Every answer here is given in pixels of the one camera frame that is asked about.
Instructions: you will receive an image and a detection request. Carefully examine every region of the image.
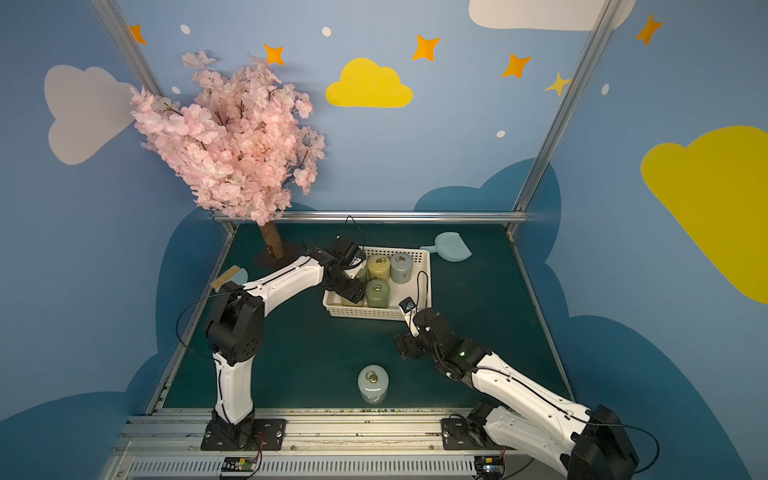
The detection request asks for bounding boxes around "dark metal tree base plate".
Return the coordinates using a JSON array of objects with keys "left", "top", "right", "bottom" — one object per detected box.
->
[{"left": 254, "top": 240, "right": 305, "bottom": 272}]

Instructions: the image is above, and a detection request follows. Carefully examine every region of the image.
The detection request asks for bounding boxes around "pink cherry blossom tree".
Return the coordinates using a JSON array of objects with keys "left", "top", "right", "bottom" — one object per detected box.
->
[{"left": 131, "top": 51, "right": 325, "bottom": 263}]

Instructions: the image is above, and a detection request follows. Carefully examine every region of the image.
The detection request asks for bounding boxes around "aluminium frame post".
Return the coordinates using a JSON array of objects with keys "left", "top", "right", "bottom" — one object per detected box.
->
[
  {"left": 91, "top": 0, "right": 238, "bottom": 238},
  {"left": 505, "top": 0, "right": 624, "bottom": 244}
]

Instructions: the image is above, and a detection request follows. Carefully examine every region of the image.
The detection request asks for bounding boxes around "controller board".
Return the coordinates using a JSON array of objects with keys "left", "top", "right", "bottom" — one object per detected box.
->
[
  {"left": 219, "top": 457, "right": 260, "bottom": 479},
  {"left": 473, "top": 455, "right": 505, "bottom": 480}
]

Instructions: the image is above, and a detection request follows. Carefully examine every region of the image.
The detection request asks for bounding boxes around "yellow tea canister back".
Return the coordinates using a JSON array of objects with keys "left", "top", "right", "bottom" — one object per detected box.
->
[{"left": 366, "top": 254, "right": 391, "bottom": 282}]

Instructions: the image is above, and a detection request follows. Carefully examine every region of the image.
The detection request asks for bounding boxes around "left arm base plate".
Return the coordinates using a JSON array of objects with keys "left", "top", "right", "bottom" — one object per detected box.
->
[{"left": 200, "top": 411, "right": 286, "bottom": 451}]

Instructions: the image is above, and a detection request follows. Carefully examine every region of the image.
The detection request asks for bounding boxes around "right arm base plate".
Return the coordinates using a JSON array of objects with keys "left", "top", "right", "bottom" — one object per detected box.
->
[{"left": 440, "top": 415, "right": 517, "bottom": 451}]

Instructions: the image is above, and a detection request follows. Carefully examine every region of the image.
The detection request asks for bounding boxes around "right aluminium frame post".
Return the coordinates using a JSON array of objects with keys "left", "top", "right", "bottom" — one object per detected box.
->
[{"left": 505, "top": 0, "right": 624, "bottom": 244}]

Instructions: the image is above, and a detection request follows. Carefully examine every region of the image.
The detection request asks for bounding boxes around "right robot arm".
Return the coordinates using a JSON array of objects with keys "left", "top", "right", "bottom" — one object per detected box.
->
[{"left": 395, "top": 308, "right": 640, "bottom": 479}]

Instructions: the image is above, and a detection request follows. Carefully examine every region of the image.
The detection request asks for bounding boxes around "white perforated plastic basket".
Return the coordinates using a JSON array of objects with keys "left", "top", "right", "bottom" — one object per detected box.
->
[{"left": 322, "top": 246, "right": 432, "bottom": 321}]

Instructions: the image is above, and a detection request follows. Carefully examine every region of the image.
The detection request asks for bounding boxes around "right controller board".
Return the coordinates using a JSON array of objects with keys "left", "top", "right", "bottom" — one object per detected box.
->
[{"left": 473, "top": 455, "right": 505, "bottom": 480}]

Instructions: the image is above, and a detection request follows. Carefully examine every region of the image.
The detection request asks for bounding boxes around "teal hand brush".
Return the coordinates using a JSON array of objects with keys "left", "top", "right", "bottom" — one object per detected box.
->
[{"left": 211, "top": 265, "right": 248, "bottom": 292}]

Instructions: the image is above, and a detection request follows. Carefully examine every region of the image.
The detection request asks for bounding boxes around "green tea canister back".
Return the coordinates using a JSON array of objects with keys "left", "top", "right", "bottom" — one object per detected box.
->
[{"left": 355, "top": 264, "right": 368, "bottom": 285}]

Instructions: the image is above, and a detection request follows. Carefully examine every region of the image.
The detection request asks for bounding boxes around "pale blue tea canister front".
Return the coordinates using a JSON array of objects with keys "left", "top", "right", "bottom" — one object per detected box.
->
[{"left": 357, "top": 365, "right": 390, "bottom": 405}]

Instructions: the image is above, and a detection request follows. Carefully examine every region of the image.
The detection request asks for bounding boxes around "olive yellow tea canister front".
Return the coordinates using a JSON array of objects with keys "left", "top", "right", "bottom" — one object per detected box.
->
[{"left": 340, "top": 295, "right": 365, "bottom": 307}]

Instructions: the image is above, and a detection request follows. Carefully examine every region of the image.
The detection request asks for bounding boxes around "back aluminium frame bar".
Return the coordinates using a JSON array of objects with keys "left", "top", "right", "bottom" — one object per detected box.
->
[{"left": 213, "top": 210, "right": 529, "bottom": 225}]

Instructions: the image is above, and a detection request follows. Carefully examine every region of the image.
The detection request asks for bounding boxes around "left aluminium frame post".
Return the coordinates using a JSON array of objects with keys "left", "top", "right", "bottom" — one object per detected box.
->
[{"left": 91, "top": 0, "right": 238, "bottom": 238}]

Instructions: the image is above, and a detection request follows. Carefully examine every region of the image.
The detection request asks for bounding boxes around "left controller board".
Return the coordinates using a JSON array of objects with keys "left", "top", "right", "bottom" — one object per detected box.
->
[{"left": 219, "top": 457, "right": 260, "bottom": 479}]

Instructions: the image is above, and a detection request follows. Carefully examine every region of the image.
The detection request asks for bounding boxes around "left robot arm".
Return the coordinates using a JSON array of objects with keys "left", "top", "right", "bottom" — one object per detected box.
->
[{"left": 206, "top": 236, "right": 366, "bottom": 427}]

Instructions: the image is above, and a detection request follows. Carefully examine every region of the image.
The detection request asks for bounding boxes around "aluminium front rail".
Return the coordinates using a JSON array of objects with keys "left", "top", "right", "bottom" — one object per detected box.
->
[{"left": 98, "top": 407, "right": 619, "bottom": 480}]

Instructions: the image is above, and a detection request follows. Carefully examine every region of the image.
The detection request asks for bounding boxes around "grey-blue tea canister back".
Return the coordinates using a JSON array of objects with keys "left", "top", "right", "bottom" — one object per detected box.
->
[{"left": 390, "top": 252, "right": 414, "bottom": 285}]

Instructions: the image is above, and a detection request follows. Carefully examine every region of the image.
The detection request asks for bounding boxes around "green tea canister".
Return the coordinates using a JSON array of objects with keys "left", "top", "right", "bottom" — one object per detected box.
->
[
  {"left": 355, "top": 264, "right": 368, "bottom": 285},
  {"left": 365, "top": 278, "right": 390, "bottom": 308}
]

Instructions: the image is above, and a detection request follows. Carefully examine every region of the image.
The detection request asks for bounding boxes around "teal dustpan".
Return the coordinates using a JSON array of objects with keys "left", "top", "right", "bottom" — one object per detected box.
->
[{"left": 420, "top": 232, "right": 472, "bottom": 263}]

